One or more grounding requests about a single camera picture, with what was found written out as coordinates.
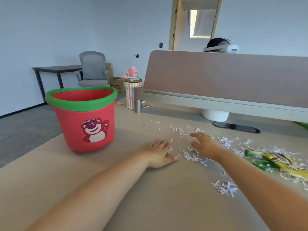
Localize black cable grommet cover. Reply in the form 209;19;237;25
211;121;261;133

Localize red bin with green rim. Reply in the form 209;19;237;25
45;86;118;153

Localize grey office chair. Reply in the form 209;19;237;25
75;51;110;88

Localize wooden door frame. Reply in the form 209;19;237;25
168;0;223;51

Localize pink desk partition panel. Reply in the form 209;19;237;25
142;50;308;109

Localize striped bottle with pink lid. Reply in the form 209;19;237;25
123;66;143;110

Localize open cardboard box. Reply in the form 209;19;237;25
109;77;125;95

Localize person's left hand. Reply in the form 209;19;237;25
145;140;178;169

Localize dark table with black legs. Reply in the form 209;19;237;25
32;65;83;104

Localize white paper shreds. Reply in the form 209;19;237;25
144;120;308;198

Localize grey metal desk shelf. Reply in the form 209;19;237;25
134;87;308;124

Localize green snack wrapper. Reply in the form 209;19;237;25
244;149;281;172

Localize white round stand base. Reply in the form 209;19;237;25
201;109;230;123

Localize person's right forearm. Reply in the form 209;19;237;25
213;148;308;231

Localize person's left forearm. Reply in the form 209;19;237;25
24;151;151;231

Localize person's right hand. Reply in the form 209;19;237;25
189;132;223;161

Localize white headset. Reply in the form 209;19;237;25
203;39;240;54

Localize yellow snack wrapper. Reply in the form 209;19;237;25
255;150;308;182

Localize tall cardboard box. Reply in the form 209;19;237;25
105;63;114;79

